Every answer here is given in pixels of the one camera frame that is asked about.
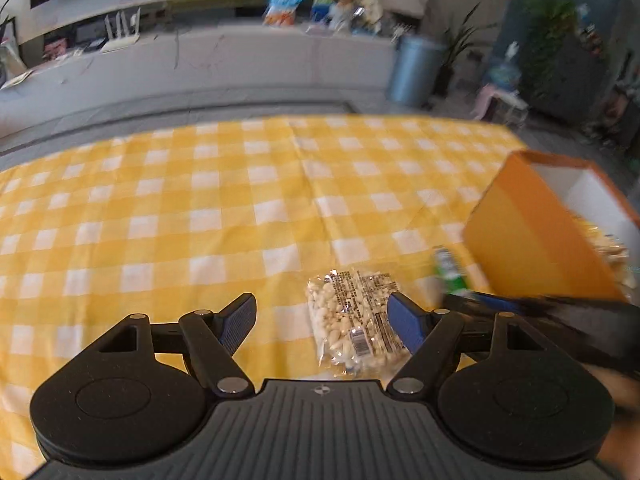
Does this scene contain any white TV console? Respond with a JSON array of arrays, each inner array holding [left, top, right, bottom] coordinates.
[[1, 25, 395, 134]]

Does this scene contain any blue white snack bag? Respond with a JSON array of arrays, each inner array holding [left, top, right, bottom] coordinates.
[[262, 0, 303, 27]]

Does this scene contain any mixed nuts clear bag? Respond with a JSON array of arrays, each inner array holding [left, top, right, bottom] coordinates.
[[573, 214, 636, 289]]

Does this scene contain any person right hand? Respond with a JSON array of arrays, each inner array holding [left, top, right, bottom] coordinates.
[[584, 364, 640, 479]]

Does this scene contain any blue water jug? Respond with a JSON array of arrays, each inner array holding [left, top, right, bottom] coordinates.
[[489, 41, 522, 92]]

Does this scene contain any yellow checkered tablecloth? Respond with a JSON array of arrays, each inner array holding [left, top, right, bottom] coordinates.
[[1, 116, 523, 479]]

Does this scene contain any white round stool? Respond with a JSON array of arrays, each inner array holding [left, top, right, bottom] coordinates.
[[490, 90, 529, 128]]

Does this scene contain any tall green potted plant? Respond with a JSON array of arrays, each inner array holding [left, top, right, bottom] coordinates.
[[433, 1, 498, 98]]

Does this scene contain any green small snack pack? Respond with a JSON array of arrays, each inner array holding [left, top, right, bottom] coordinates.
[[434, 246, 472, 297]]

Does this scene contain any white wifi router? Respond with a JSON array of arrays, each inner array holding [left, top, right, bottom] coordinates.
[[101, 9, 141, 52]]

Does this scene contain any blue grey trash bin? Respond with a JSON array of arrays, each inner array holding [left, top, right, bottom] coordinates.
[[386, 35, 446, 108]]

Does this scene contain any white peanuts clear bag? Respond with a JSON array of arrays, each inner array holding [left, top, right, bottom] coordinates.
[[306, 268, 409, 378]]

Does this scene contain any orange cardboard box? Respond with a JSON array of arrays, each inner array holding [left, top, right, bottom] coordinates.
[[462, 151, 639, 304]]

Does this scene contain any climbing green plant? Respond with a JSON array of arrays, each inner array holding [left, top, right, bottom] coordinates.
[[520, 0, 577, 99]]

